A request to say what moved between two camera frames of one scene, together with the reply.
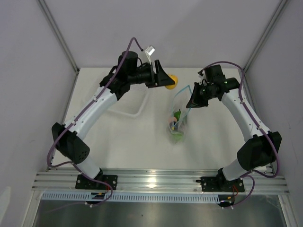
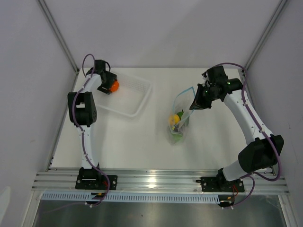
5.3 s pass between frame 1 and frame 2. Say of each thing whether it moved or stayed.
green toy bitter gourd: stayed
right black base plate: stayed
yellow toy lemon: moved
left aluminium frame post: stayed
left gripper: moved
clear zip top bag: stayed
